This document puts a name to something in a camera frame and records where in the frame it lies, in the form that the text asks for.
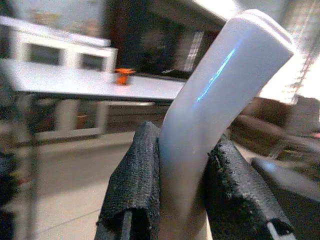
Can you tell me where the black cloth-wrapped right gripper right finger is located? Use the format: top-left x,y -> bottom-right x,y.
204,134 -> 297,240

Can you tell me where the brown sofa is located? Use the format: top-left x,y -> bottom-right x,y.
226,94 -> 320,161

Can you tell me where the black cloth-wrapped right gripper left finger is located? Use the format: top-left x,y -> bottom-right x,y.
94,120 -> 161,240

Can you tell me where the orange small object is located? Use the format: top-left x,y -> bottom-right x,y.
114,67 -> 137,86

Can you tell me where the white plastic broom handle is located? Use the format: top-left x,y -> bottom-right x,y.
158,8 -> 296,240

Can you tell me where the white long table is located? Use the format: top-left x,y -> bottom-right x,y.
0,59 -> 187,141

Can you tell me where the dark tv wall unit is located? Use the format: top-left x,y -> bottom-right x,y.
103,0 -> 223,80

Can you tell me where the white glass-door cabinet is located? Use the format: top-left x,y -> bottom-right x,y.
0,15 -> 118,73

